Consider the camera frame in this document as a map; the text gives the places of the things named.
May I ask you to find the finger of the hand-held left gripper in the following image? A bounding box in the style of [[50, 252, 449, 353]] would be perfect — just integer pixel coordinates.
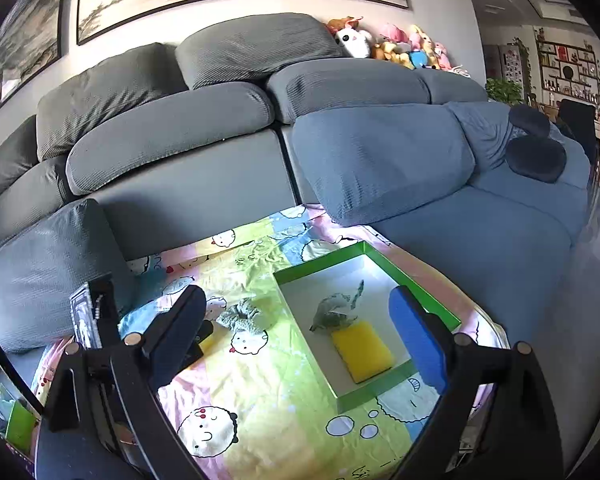
[[180, 321, 215, 367]]

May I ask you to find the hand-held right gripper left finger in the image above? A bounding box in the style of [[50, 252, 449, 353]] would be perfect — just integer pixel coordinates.
[[46, 285, 207, 480]]

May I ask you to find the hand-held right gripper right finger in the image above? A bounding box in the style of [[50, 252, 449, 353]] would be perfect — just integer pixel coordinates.
[[389, 285, 565, 480]]

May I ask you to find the sage green crinkled cloth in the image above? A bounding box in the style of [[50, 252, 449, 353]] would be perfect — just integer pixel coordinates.
[[216, 297, 271, 336], [309, 280, 366, 333]]

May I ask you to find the yellow sponge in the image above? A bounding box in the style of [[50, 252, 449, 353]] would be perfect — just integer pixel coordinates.
[[330, 321, 396, 385]]

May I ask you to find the cartoon printed blanket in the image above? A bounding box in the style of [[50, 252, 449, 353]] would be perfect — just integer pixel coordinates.
[[30, 205, 511, 480]]

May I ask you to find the grey sofa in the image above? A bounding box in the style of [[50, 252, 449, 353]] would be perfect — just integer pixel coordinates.
[[0, 12, 593, 386]]

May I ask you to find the green packet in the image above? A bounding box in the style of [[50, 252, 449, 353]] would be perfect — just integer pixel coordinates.
[[5, 400, 37, 453]]

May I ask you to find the row of grey back cushions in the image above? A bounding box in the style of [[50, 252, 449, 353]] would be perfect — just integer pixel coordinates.
[[0, 12, 488, 256]]

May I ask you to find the black round cushion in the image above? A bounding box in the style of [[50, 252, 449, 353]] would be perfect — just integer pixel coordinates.
[[505, 136, 567, 183], [509, 106, 551, 138]]

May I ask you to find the green potted plant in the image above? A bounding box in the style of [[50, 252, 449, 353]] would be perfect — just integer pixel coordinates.
[[485, 77, 523, 106]]

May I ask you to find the pile of plush toys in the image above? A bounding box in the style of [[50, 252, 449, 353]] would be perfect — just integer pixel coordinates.
[[326, 15, 453, 72]]

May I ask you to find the wall poster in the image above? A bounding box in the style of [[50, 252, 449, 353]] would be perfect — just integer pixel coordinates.
[[500, 45, 524, 82]]

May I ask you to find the wooden wall shelf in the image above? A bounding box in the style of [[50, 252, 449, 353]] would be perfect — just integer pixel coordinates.
[[535, 39, 600, 102]]

